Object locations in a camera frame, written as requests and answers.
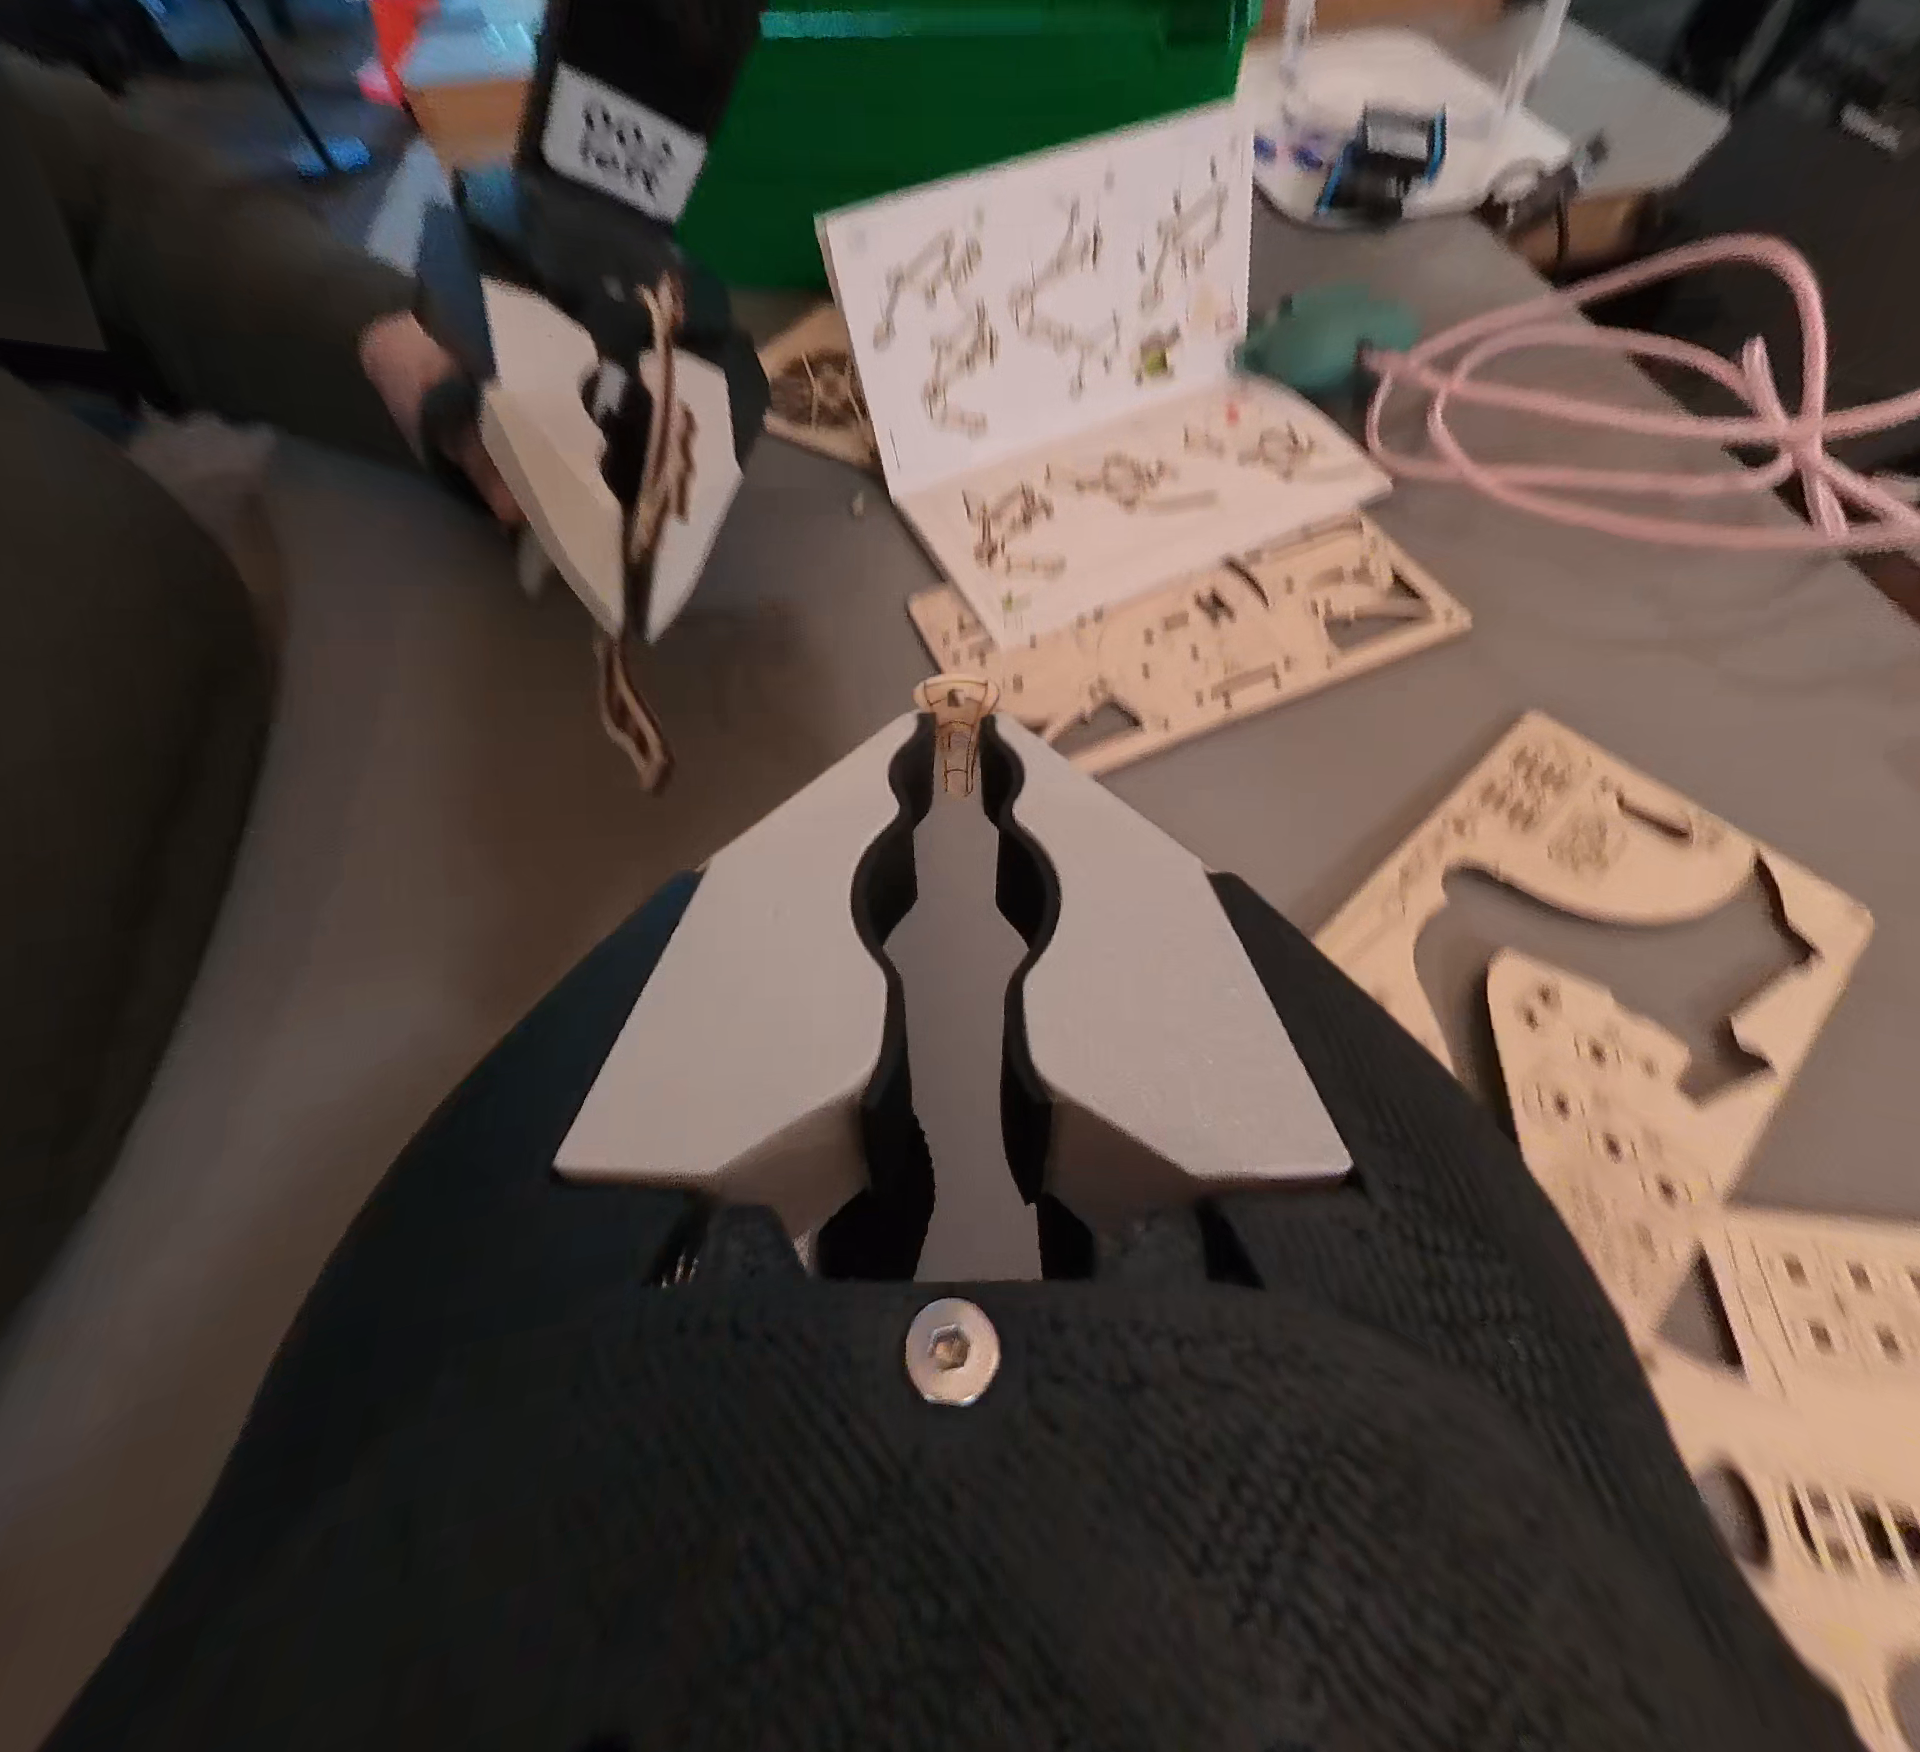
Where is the person's left forearm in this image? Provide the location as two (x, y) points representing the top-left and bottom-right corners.
(0, 43), (429, 464)

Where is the white stand with clear posts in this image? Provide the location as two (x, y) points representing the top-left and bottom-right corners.
(1252, 0), (1630, 228)

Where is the teal air blower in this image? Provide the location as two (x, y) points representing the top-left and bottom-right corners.
(1237, 289), (1421, 402)

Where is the green plastic crate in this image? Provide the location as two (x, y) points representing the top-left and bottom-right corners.
(510, 0), (1268, 291)

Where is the person's left hand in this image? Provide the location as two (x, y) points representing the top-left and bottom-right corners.
(358, 308), (527, 530)

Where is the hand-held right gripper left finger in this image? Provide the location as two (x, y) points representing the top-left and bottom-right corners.
(553, 712), (930, 1280)

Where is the person's dark clothed torso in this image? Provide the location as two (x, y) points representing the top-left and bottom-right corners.
(0, 373), (291, 1323)

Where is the black fabric item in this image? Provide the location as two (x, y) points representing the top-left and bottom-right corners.
(1649, 87), (1920, 480)

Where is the small wooden model part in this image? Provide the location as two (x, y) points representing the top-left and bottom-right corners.
(915, 675), (998, 797)

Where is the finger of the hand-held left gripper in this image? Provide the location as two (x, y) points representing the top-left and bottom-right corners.
(642, 342), (748, 647)
(478, 278), (635, 631)

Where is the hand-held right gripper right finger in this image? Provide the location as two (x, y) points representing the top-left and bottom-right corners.
(982, 714), (1355, 1280)

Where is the small black and blue device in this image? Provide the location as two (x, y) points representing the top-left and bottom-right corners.
(1327, 106), (1448, 216)

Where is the long wavy wooden model part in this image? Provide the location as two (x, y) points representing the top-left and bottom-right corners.
(593, 275), (708, 797)

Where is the small wooden sheet with gear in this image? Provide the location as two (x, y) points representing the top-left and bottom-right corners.
(755, 300), (887, 472)

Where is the pink cable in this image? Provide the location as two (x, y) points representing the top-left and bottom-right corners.
(1365, 229), (1920, 629)

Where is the open instruction booklet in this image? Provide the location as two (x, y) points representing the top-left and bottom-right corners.
(816, 103), (1398, 635)

